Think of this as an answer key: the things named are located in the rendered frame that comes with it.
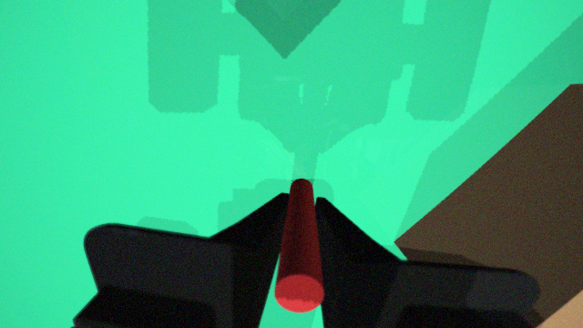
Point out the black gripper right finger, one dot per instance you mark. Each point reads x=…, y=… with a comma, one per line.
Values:
x=367, y=286

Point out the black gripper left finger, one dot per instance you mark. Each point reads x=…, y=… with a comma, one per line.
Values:
x=230, y=270

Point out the red peg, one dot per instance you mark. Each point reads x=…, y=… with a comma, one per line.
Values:
x=298, y=286

